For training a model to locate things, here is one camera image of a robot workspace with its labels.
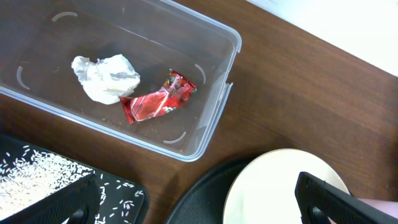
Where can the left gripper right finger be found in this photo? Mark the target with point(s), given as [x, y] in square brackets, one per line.
[320, 202]

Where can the black rectangular tray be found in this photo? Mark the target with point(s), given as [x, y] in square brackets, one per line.
[124, 193]

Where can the pile of rice grains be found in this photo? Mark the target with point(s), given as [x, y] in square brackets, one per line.
[31, 180]

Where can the white tissue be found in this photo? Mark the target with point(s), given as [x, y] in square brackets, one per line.
[106, 80]

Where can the red snack wrapper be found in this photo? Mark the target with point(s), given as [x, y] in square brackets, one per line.
[173, 94]

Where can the clear plastic bin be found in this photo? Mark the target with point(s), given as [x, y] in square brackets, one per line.
[40, 39]

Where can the round black serving tray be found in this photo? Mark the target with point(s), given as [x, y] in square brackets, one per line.
[203, 202]

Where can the pink bowl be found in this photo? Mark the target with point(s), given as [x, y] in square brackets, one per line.
[388, 207]

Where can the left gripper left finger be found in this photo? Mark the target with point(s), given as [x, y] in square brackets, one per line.
[79, 202]

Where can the beige plate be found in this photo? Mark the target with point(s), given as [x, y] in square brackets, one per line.
[264, 191]

